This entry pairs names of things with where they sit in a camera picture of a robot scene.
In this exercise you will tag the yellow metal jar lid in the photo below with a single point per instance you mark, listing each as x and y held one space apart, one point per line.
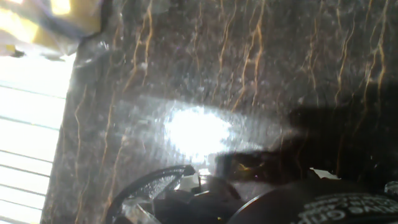
248 166

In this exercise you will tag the dark marble pattern mat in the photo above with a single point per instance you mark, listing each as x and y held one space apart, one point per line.
217 77

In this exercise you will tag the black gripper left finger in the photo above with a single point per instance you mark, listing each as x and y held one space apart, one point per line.
192 208

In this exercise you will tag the purple plastic bag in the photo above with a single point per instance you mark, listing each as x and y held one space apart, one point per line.
46 28

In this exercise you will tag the small clear glass jar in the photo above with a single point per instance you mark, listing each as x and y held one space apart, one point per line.
217 185

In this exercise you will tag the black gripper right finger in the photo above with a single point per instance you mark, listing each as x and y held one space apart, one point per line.
392 188

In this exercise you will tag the black C-clamp with steel screw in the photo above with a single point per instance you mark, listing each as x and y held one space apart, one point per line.
146 182

